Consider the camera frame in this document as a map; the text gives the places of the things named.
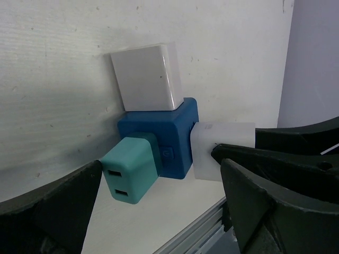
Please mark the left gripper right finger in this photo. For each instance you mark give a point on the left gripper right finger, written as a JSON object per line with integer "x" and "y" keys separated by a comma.
{"x": 269, "y": 218}

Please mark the white charger plug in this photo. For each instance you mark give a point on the white charger plug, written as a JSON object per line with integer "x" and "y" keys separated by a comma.
{"x": 209, "y": 138}
{"x": 149, "y": 77}

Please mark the dark blue cube socket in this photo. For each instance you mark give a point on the dark blue cube socket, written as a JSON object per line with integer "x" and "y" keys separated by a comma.
{"x": 172, "y": 130}

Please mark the aluminium front rail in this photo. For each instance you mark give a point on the aluminium front rail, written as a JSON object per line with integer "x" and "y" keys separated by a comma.
{"x": 212, "y": 232}

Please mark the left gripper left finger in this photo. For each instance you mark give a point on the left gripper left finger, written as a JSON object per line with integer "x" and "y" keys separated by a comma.
{"x": 53, "y": 218}

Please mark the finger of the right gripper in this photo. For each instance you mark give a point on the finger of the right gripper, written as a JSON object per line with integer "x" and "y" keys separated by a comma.
{"x": 315, "y": 176}
{"x": 316, "y": 139}

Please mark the teal dual usb charger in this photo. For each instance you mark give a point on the teal dual usb charger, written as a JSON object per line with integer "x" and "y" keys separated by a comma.
{"x": 132, "y": 166}

